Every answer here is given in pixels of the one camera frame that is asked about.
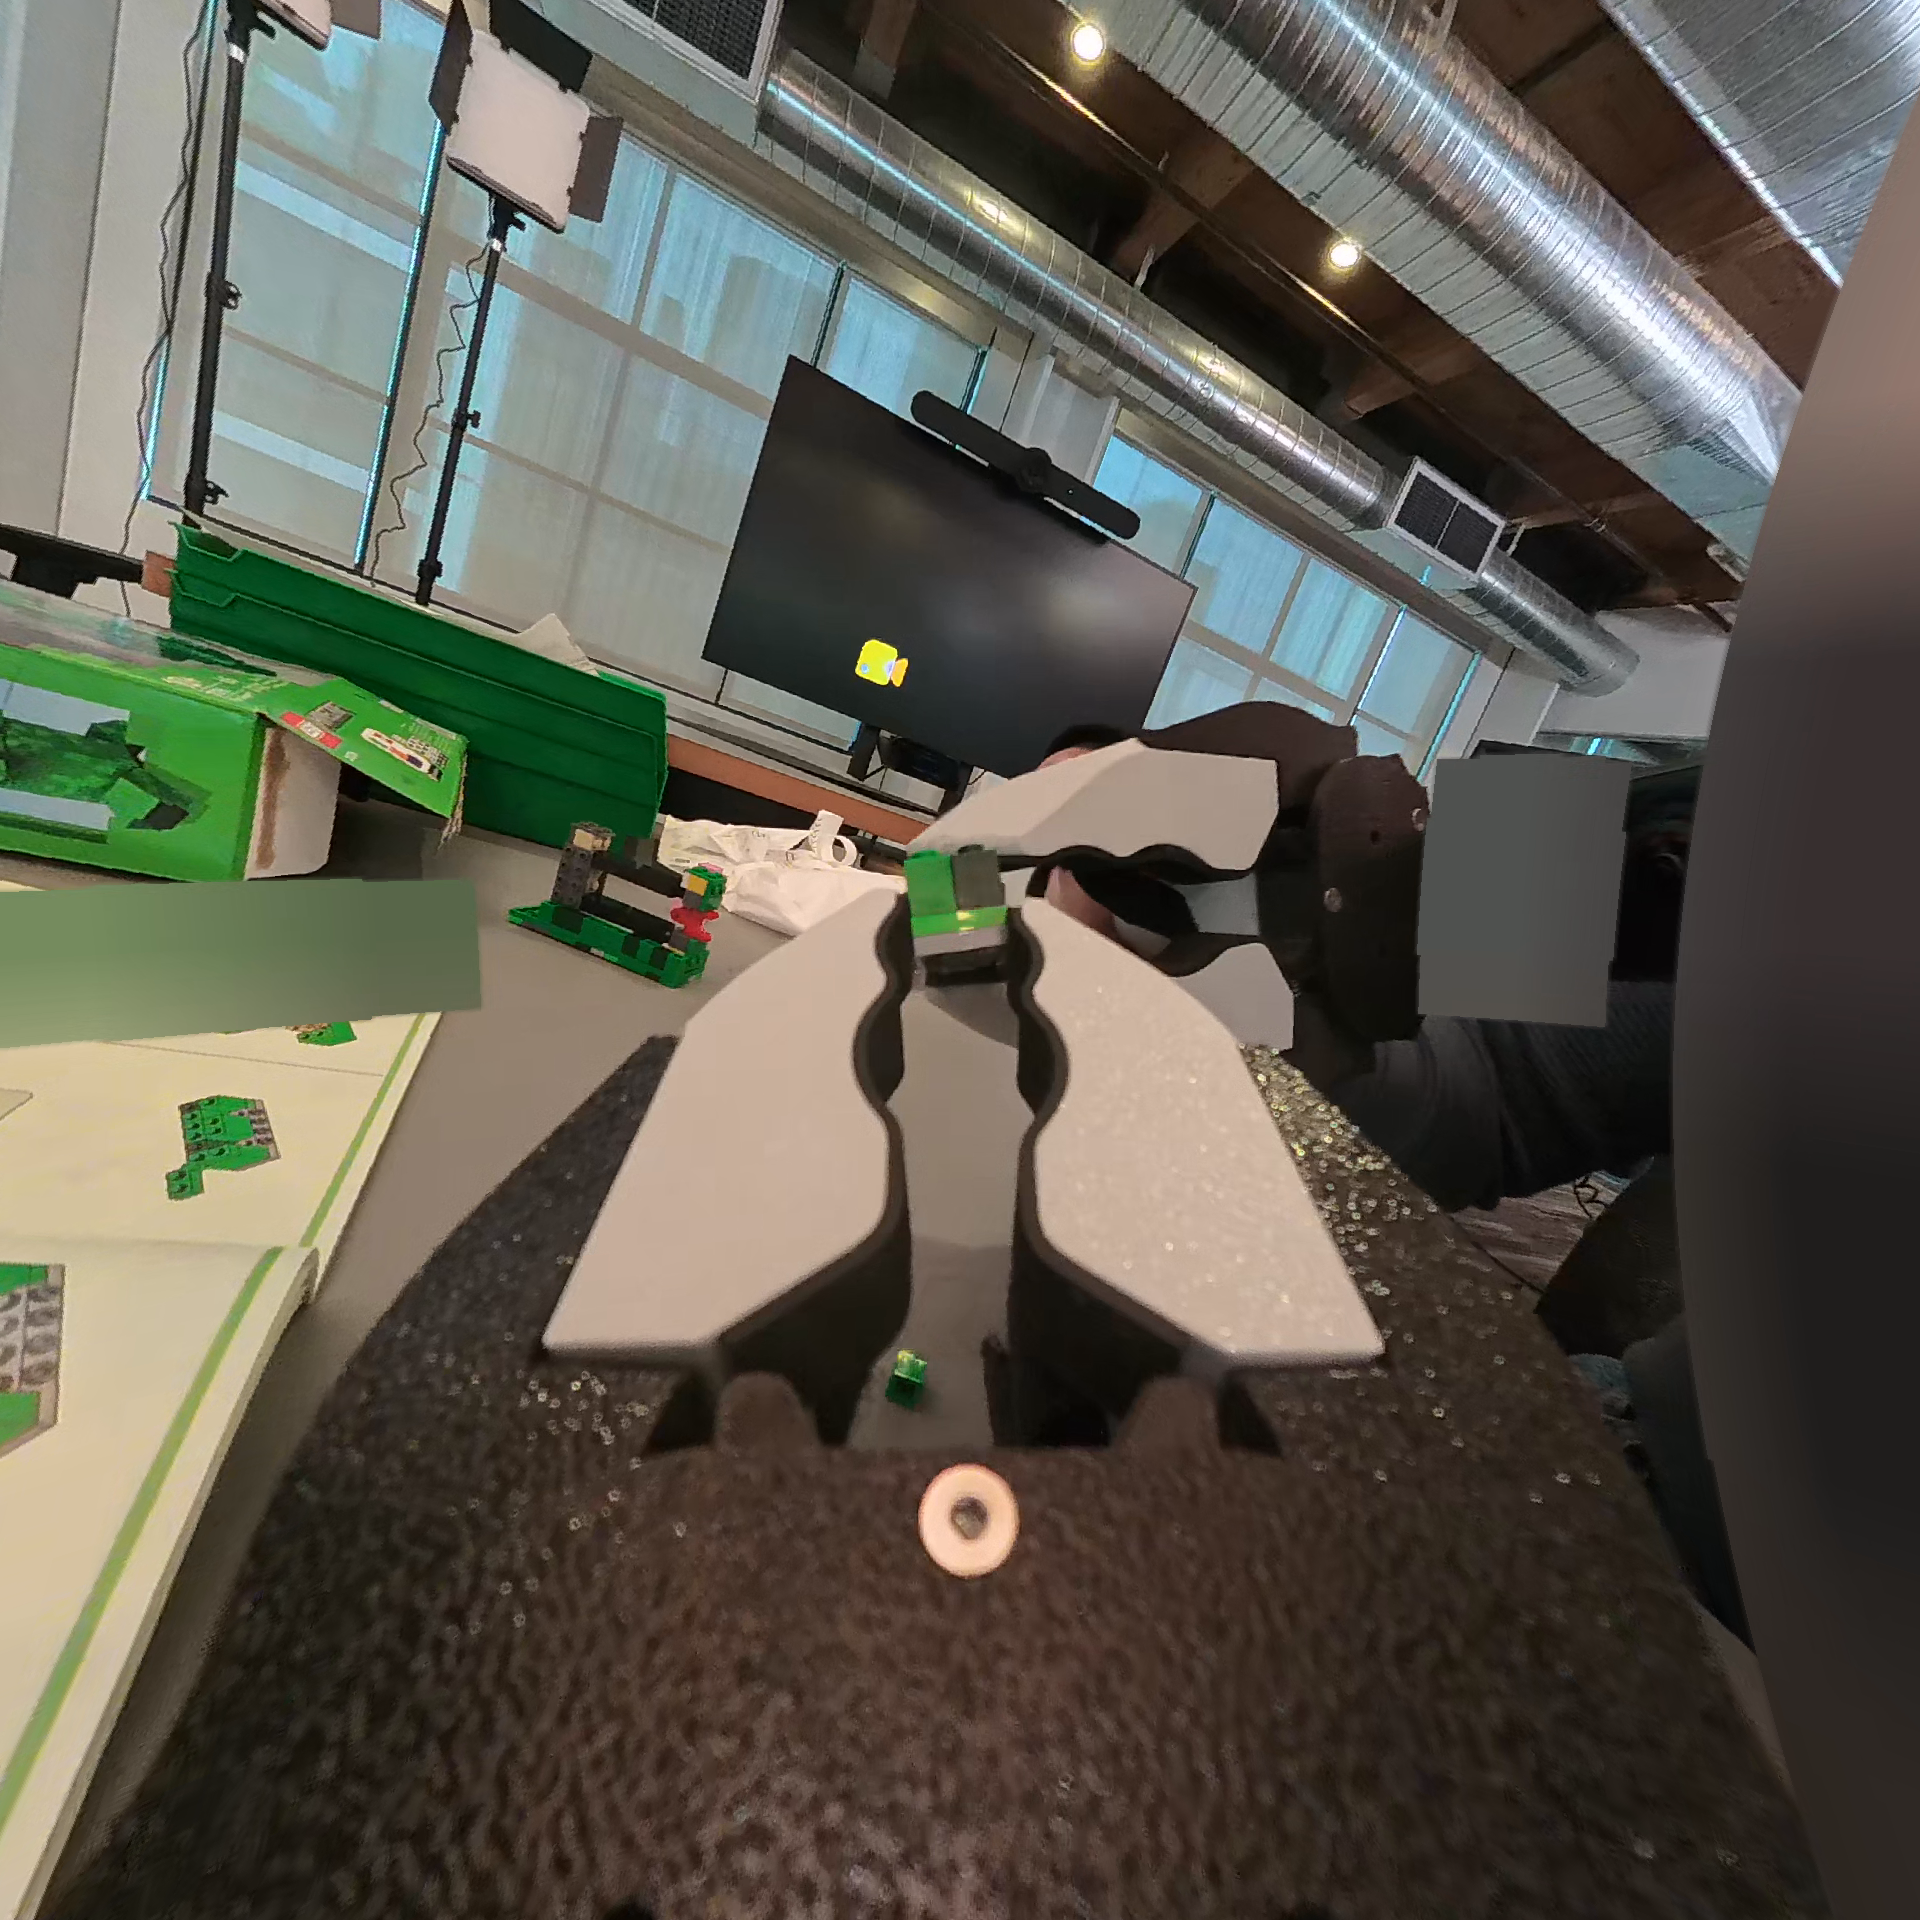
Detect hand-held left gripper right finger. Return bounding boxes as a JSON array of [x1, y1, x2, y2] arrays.
[[1007, 899, 1385, 1445]]

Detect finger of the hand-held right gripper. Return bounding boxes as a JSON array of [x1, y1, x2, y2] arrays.
[[911, 741, 1280, 880], [1182, 873, 1301, 1056]]

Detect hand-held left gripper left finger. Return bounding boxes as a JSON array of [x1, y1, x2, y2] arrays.
[[540, 882, 920, 1445]]

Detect green toy brick assembly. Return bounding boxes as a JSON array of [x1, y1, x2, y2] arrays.
[[904, 844, 1010, 985]]

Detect grey desk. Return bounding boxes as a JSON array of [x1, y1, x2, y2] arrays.
[[0, 793, 1051, 1878]]

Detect built toy brick model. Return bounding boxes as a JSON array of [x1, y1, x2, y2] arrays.
[[506, 822, 732, 990]]

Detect white plastic bags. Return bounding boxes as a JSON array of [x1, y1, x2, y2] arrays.
[[660, 810, 909, 941]]

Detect black video bar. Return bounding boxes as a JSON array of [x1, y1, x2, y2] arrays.
[[911, 390, 1140, 540]]

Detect stack of green crates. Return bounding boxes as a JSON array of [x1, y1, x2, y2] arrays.
[[167, 524, 672, 846]]

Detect brick instruction booklet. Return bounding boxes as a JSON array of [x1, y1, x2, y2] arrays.
[[0, 1012, 446, 1823]]

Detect green cardboard box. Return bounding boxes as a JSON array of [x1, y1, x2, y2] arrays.
[[0, 629, 470, 887]]

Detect panel light on stand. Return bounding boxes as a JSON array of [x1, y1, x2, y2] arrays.
[[182, 0, 385, 516], [416, 0, 625, 610]]

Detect large black wall monitor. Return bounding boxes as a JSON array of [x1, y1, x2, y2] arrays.
[[702, 354, 1199, 770]]

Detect white duct vent box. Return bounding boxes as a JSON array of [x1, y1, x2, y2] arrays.
[[1385, 456, 1511, 576]]

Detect silver ventilation duct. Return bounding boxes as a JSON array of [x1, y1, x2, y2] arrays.
[[1183, 0, 1806, 503], [755, 30, 1639, 679]]

